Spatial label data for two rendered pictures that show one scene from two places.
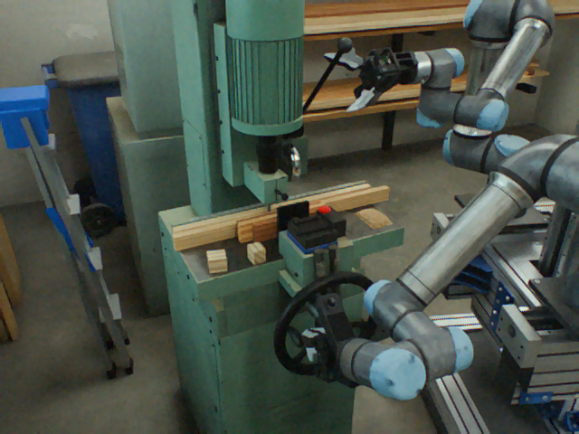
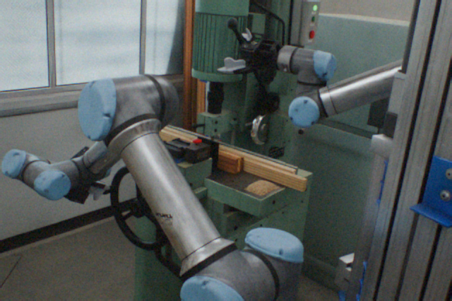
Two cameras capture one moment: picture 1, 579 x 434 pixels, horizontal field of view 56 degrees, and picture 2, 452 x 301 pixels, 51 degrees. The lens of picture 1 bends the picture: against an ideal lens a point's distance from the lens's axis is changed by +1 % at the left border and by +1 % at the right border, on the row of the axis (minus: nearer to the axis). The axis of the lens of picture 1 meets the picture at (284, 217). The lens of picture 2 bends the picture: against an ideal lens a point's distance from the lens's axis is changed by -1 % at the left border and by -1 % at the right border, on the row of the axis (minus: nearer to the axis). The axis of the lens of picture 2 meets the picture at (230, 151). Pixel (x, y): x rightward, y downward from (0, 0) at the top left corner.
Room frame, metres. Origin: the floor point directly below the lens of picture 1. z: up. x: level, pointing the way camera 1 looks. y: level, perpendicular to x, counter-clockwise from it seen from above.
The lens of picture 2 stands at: (0.58, -1.45, 1.51)
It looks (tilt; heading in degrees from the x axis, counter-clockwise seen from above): 19 degrees down; 62
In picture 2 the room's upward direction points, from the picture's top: 5 degrees clockwise
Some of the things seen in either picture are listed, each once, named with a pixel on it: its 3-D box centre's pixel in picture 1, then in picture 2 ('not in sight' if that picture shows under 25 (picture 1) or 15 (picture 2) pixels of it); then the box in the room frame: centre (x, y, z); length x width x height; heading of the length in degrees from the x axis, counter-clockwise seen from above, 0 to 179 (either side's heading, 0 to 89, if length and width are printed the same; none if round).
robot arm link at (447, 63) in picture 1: (438, 66); (313, 65); (1.37, -0.39, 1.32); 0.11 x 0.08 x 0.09; 116
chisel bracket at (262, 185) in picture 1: (266, 183); (217, 124); (1.31, 0.05, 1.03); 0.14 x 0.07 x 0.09; 26
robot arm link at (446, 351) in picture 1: (430, 347); (52, 179); (0.70, -0.25, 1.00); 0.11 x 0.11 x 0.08; 24
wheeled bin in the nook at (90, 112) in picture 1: (117, 141); not in sight; (3.01, 0.99, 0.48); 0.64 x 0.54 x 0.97; 114
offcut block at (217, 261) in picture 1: (217, 260); not in sight; (1.09, 0.16, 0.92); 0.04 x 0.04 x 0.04; 13
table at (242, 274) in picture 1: (298, 251); (198, 175); (1.21, -0.04, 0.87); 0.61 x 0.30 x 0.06; 116
